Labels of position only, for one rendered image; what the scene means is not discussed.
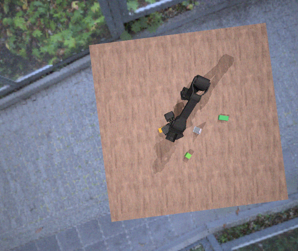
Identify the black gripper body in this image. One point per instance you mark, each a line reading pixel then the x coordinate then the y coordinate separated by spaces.
pixel 169 116

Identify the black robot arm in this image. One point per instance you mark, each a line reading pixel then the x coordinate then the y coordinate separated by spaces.
pixel 179 124

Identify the green flat bar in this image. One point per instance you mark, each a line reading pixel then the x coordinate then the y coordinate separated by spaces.
pixel 225 118

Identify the green cube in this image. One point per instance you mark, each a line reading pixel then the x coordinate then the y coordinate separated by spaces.
pixel 187 155

